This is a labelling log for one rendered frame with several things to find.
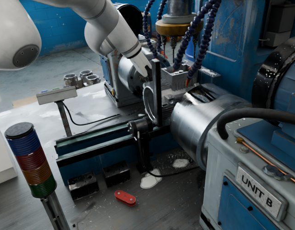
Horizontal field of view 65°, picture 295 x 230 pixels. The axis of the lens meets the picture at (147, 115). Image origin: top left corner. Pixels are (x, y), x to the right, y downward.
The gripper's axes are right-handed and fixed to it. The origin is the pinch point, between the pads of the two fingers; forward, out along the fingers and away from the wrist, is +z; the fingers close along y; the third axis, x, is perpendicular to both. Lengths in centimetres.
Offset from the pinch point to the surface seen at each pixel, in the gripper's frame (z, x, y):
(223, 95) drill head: -2.4, 8.5, 37.7
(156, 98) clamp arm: -5.5, -6.0, 20.7
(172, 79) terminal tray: -0.6, 4.7, 10.8
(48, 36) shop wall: 42, -65, -546
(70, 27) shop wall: 60, -8, -558
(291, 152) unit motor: -8, 3, 66
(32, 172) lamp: -25, -41, 39
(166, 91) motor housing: 2.2, 0.1, 10.2
